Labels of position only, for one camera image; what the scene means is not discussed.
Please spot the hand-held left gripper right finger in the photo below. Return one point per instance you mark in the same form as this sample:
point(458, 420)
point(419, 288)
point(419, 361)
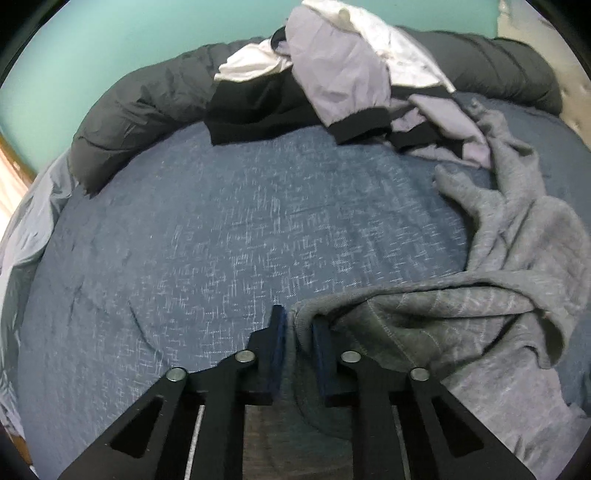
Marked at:
point(323, 364)

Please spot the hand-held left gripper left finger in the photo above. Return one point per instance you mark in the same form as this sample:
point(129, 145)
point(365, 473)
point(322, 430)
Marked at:
point(277, 355)

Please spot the grey knit sweater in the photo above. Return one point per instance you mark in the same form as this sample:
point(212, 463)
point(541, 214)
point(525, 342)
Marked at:
point(508, 277)

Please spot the blue woven bed blanket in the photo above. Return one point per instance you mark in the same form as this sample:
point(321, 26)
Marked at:
point(231, 230)

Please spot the black garment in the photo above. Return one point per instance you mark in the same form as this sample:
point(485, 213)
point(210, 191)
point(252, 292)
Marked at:
point(258, 110)

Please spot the dark grey rolled duvet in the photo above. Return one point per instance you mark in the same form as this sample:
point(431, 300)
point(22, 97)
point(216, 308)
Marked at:
point(129, 120)

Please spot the lavender jacket with black cuffs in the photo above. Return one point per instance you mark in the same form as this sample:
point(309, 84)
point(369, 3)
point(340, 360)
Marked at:
point(341, 74)

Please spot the pale window curtain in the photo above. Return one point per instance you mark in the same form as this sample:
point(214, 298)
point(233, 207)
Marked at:
point(9, 189)

